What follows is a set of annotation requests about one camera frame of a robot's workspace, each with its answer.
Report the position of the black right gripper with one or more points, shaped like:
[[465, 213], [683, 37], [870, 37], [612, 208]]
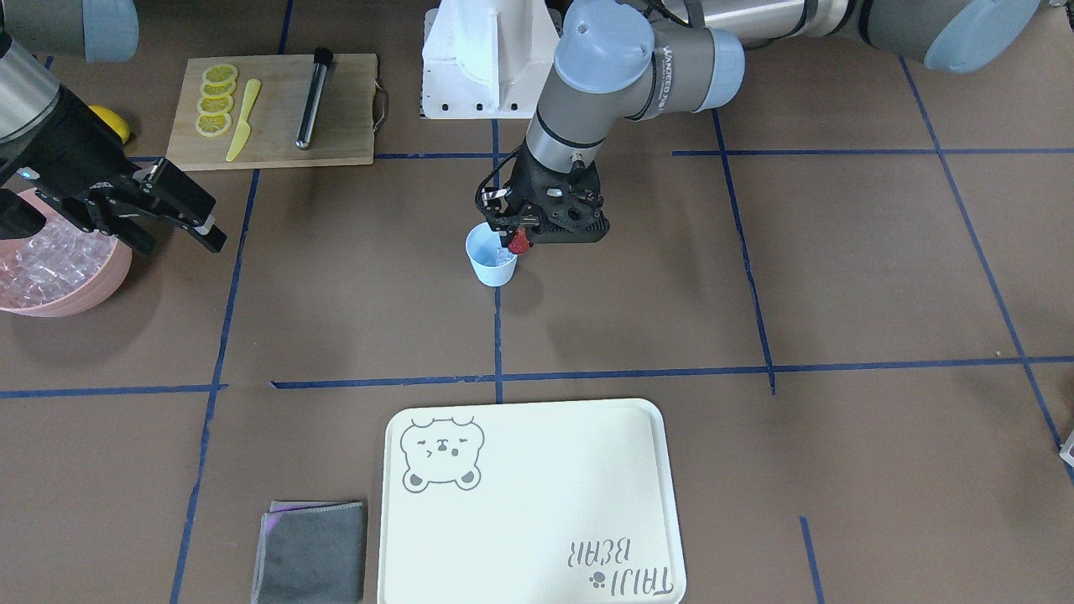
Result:
[[69, 153]]

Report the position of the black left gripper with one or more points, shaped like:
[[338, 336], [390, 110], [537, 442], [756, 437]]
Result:
[[522, 178]]

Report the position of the red strawberry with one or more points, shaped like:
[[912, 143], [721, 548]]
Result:
[[520, 243]]

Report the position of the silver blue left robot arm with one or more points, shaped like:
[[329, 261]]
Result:
[[614, 62]]

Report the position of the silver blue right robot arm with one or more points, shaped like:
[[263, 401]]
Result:
[[97, 31]]

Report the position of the light blue plastic cup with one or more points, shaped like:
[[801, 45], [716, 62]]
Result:
[[492, 263]]

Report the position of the pink bowl of ice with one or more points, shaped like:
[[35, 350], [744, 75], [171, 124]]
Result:
[[62, 270]]

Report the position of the lemon slice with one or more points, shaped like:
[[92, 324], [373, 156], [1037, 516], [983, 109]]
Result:
[[219, 75], [213, 125], [215, 106], [217, 89]]

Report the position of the yellow lemon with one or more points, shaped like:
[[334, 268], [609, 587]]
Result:
[[117, 123]]

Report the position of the wooden cutting board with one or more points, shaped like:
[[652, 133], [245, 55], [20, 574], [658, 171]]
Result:
[[343, 131]]

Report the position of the yellow plastic knife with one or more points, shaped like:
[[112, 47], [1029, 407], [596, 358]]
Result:
[[243, 130]]

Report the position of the black silver muddler stick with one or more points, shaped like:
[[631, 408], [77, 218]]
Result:
[[322, 59]]

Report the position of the cream bear tray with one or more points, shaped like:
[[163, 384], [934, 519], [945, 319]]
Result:
[[544, 502]]

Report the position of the grey folded cloth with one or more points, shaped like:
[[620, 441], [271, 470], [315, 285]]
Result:
[[310, 552]]

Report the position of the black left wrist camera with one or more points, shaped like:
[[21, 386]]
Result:
[[571, 218]]

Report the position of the white pedestal column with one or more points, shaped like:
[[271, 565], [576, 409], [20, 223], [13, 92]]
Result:
[[486, 59]]

